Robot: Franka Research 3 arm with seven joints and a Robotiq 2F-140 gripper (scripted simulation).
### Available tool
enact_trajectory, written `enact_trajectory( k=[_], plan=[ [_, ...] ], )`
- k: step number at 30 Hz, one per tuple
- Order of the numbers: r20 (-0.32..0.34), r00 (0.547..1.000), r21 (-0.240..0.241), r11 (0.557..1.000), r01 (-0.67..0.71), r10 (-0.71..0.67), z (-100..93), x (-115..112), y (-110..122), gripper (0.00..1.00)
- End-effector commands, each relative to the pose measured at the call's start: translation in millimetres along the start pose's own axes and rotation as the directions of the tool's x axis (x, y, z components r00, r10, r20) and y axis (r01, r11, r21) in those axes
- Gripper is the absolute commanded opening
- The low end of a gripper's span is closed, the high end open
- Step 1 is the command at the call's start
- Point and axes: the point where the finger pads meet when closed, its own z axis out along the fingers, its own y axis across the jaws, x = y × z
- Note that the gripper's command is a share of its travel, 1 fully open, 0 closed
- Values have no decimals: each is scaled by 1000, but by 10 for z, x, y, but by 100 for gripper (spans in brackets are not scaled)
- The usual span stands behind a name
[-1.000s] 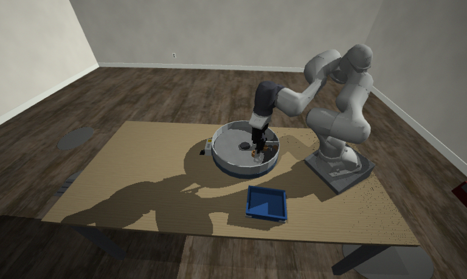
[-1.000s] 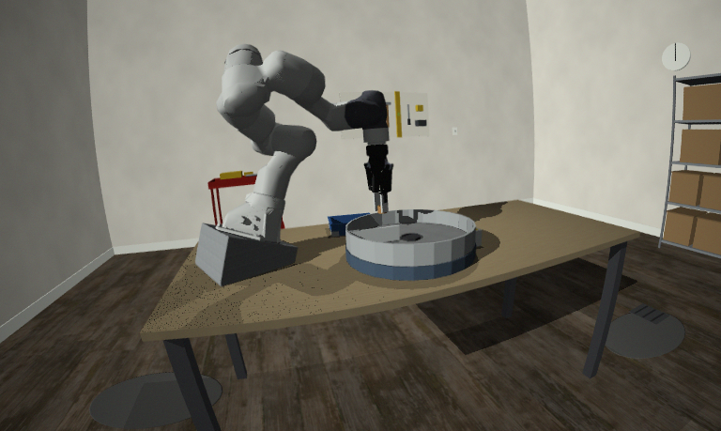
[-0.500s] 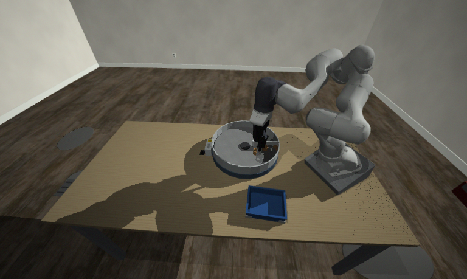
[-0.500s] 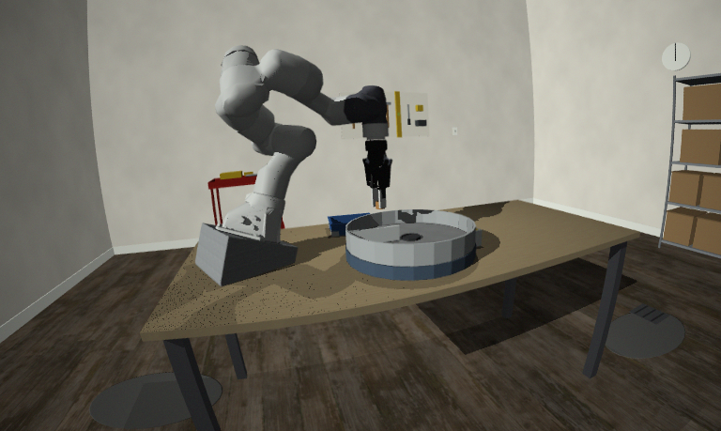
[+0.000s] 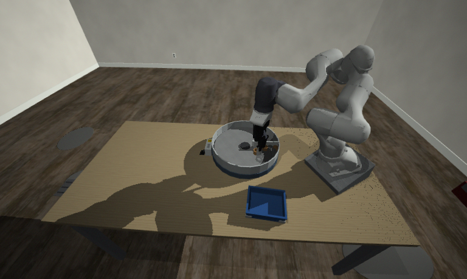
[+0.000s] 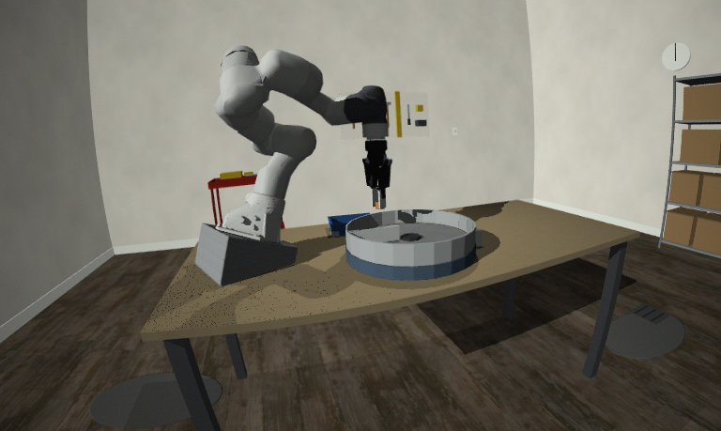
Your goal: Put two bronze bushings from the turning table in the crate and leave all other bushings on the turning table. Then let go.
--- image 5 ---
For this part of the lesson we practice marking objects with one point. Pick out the blue shallow tray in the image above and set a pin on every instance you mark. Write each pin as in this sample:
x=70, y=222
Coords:
x=266, y=203

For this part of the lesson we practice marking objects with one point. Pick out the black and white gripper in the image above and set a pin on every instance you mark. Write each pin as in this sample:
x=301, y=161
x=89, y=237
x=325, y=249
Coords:
x=260, y=137

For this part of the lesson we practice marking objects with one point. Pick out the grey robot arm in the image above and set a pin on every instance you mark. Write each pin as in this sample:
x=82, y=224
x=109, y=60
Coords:
x=332, y=128

